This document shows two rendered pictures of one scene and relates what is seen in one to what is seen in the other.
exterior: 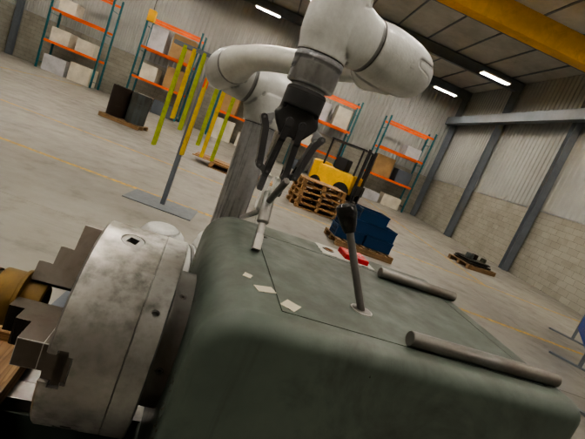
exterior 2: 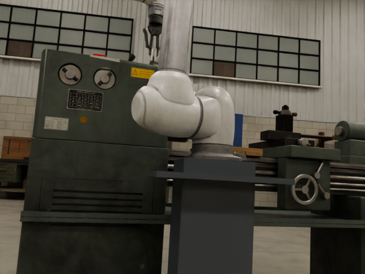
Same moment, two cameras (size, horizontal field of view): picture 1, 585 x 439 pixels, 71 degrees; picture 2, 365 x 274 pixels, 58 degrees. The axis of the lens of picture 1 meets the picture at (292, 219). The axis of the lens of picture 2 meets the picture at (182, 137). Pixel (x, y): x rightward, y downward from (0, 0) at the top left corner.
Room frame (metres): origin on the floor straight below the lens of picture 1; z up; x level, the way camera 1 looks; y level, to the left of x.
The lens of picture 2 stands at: (2.42, 0.26, 0.74)
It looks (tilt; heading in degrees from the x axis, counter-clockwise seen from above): 7 degrees up; 181
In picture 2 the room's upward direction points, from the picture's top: 3 degrees clockwise
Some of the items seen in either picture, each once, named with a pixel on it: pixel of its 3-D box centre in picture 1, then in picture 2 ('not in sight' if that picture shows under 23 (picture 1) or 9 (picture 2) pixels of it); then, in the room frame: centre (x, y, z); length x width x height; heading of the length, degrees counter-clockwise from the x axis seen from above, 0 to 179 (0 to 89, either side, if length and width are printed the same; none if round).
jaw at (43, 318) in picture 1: (39, 336); not in sight; (0.49, 0.26, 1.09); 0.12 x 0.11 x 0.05; 16
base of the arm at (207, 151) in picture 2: not in sight; (216, 154); (1.18, 0.38, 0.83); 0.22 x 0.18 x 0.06; 99
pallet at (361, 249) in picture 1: (364, 229); not in sight; (7.78, -1.35, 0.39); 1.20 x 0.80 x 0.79; 106
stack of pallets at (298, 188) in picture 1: (316, 196); not in sight; (10.34, -0.34, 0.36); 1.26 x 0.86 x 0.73; 109
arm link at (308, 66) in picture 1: (313, 75); (156, 13); (0.77, 0.06, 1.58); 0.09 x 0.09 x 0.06
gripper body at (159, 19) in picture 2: (298, 113); (155, 26); (0.77, 0.06, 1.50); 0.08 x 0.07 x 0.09; 105
